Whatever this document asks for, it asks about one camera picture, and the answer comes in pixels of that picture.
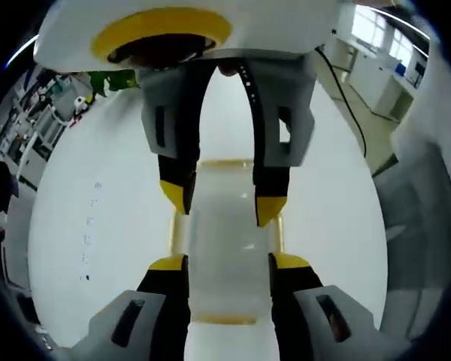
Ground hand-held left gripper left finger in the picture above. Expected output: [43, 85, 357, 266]
[69, 253, 192, 361]

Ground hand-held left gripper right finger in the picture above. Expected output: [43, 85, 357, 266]
[268, 251, 383, 361]

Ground clear plastic buckle box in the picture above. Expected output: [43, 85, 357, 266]
[171, 159, 286, 325]

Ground green potted plant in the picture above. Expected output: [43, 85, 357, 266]
[88, 69, 142, 99]

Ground window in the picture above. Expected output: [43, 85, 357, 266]
[353, 3, 431, 82]

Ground white low cabinet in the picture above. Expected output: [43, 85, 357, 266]
[332, 35, 415, 123]

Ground person's white shirt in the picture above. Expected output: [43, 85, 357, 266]
[392, 37, 451, 159]

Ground black cable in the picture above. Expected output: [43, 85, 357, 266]
[314, 45, 368, 159]

